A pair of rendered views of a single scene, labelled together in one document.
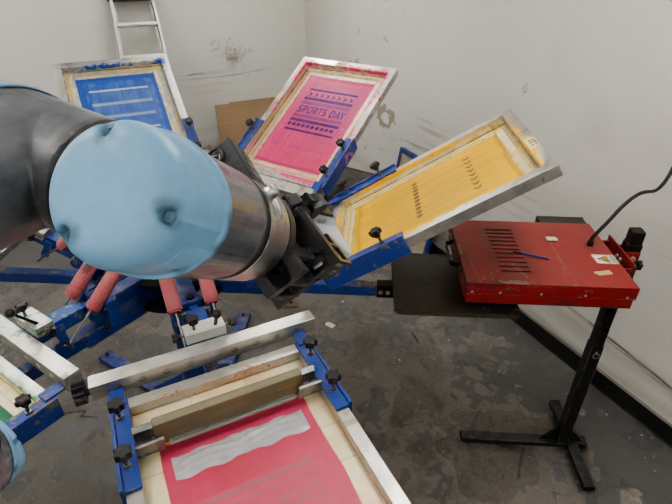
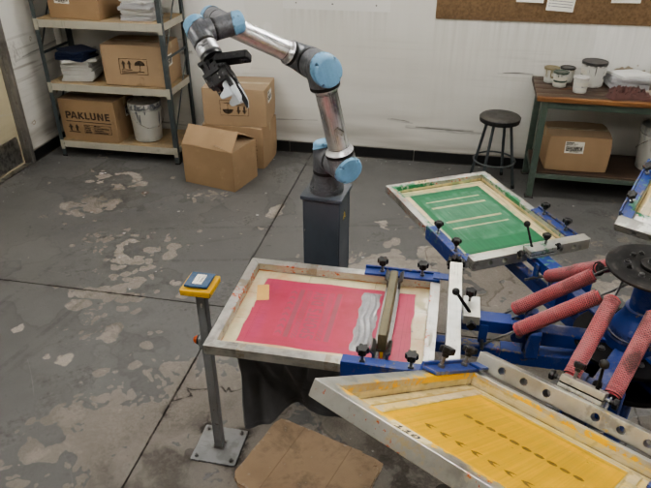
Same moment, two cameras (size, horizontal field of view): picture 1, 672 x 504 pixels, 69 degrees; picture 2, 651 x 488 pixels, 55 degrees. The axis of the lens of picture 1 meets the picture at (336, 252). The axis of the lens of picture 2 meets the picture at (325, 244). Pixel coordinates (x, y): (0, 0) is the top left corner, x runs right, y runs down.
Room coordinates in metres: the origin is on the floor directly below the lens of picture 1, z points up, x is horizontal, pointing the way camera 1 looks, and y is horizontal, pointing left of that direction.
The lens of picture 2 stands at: (1.86, -1.33, 2.40)
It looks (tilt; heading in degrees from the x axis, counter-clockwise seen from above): 31 degrees down; 128
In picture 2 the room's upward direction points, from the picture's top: straight up
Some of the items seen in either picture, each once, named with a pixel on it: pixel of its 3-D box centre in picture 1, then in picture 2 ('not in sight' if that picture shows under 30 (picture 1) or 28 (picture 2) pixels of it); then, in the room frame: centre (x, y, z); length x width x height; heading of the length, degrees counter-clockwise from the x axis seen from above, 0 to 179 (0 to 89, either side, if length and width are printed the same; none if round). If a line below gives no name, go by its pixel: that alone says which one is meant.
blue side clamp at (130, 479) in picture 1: (125, 447); (401, 278); (0.81, 0.54, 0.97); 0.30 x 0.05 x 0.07; 26
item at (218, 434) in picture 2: not in sight; (210, 370); (0.16, 0.04, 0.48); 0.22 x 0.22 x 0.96; 26
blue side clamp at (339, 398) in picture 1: (321, 376); (386, 370); (1.06, 0.04, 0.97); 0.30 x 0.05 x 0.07; 26
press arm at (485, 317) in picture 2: (202, 329); (485, 321); (1.22, 0.44, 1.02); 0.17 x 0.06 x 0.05; 26
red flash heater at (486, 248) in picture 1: (536, 260); not in sight; (1.57, -0.76, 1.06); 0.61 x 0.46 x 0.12; 86
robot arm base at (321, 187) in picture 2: not in sight; (326, 178); (0.35, 0.64, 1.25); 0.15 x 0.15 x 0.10
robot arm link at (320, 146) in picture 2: not in sight; (327, 154); (0.36, 0.64, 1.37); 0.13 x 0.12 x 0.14; 156
